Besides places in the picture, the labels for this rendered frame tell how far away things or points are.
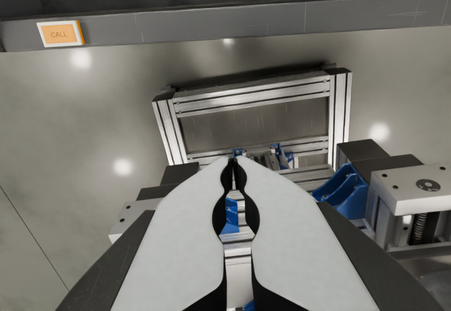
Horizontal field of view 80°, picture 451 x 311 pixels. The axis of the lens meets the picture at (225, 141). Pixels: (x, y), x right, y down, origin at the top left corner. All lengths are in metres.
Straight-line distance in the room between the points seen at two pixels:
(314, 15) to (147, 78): 1.12
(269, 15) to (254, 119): 0.87
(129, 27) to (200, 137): 0.91
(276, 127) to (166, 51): 0.63
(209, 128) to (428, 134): 1.22
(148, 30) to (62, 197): 1.68
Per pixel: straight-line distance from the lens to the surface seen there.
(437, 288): 0.60
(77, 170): 1.82
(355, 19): 0.43
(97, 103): 1.57
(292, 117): 1.26
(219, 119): 1.23
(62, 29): 0.44
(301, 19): 0.41
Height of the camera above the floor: 1.34
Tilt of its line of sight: 63 degrees down
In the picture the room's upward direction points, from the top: 179 degrees clockwise
